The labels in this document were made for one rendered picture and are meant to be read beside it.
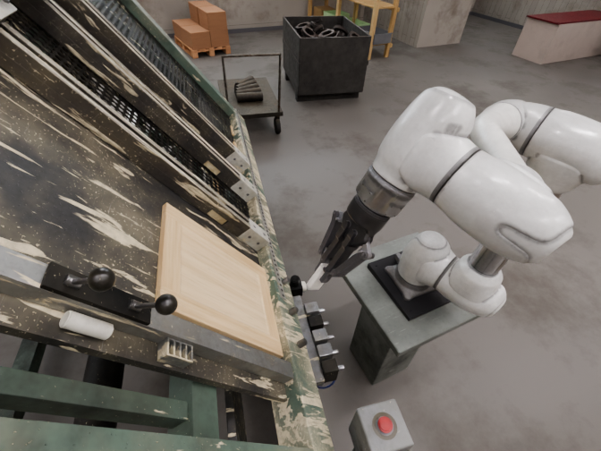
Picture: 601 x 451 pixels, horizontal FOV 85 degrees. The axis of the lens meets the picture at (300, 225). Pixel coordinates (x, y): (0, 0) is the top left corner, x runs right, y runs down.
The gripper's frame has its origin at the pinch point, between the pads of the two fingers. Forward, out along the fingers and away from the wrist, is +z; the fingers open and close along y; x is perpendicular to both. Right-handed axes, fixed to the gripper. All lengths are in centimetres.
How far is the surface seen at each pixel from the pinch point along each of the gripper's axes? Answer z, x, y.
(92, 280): 3.1, -40.7, -1.6
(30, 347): 164, -52, -88
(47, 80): 2, -51, -64
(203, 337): 27.3, -15.8, -4.4
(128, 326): 20.6, -32.8, -4.7
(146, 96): 11, -25, -94
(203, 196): 25, -6, -57
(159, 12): 107, 68, -752
